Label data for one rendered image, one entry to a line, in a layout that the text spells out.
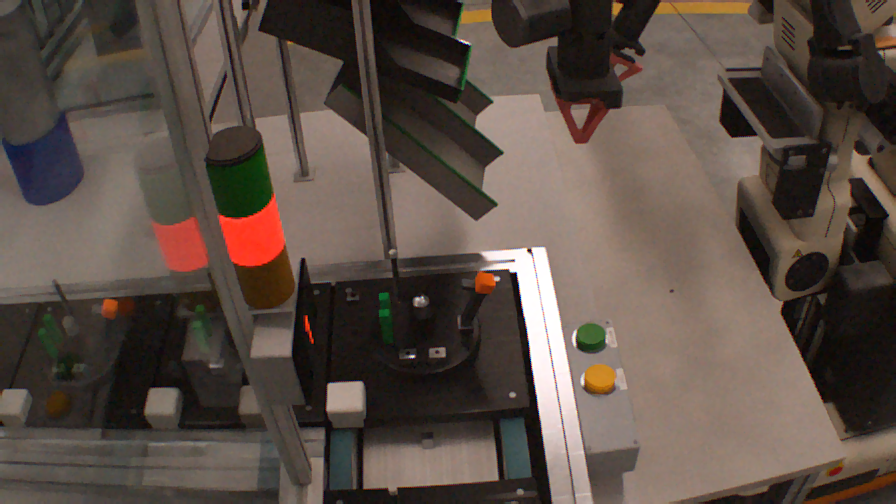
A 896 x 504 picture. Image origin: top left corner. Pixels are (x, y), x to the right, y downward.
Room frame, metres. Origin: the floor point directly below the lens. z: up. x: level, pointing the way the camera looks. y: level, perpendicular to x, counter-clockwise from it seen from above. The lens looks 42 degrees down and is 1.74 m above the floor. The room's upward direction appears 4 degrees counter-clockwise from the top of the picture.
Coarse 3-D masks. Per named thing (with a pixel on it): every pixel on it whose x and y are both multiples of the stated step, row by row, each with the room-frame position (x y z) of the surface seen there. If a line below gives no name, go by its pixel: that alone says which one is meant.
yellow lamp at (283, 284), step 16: (288, 256) 0.50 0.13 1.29; (240, 272) 0.48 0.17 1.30; (256, 272) 0.47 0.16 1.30; (272, 272) 0.48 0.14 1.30; (288, 272) 0.49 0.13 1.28; (240, 288) 0.48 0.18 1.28; (256, 288) 0.47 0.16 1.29; (272, 288) 0.48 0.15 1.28; (288, 288) 0.49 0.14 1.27; (256, 304) 0.48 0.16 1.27; (272, 304) 0.48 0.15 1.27
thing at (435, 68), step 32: (288, 0) 0.93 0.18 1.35; (320, 0) 0.92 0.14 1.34; (384, 0) 1.04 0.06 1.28; (288, 32) 0.93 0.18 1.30; (320, 32) 0.92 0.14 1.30; (352, 32) 0.91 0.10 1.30; (384, 32) 1.01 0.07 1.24; (416, 32) 1.03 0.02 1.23; (384, 64) 0.91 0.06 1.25; (416, 64) 0.95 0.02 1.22; (448, 64) 0.98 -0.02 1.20; (448, 96) 0.89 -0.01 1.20
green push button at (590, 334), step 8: (584, 328) 0.69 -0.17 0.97; (592, 328) 0.69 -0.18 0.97; (600, 328) 0.68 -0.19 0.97; (576, 336) 0.68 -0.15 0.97; (584, 336) 0.67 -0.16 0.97; (592, 336) 0.67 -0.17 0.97; (600, 336) 0.67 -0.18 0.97; (584, 344) 0.66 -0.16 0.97; (592, 344) 0.66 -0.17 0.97; (600, 344) 0.66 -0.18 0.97
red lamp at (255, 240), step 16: (272, 208) 0.49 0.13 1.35; (224, 224) 0.48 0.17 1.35; (240, 224) 0.47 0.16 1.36; (256, 224) 0.48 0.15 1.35; (272, 224) 0.49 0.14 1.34; (240, 240) 0.48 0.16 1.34; (256, 240) 0.48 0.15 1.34; (272, 240) 0.48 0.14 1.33; (240, 256) 0.48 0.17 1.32; (256, 256) 0.48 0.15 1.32; (272, 256) 0.48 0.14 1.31
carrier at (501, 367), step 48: (336, 288) 0.79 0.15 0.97; (384, 288) 0.79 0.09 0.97; (432, 288) 0.78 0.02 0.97; (336, 336) 0.71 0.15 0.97; (384, 336) 0.67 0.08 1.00; (432, 336) 0.68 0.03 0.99; (480, 336) 0.68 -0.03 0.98; (336, 384) 0.61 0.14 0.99; (384, 384) 0.62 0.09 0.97; (432, 384) 0.62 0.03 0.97; (480, 384) 0.61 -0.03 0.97
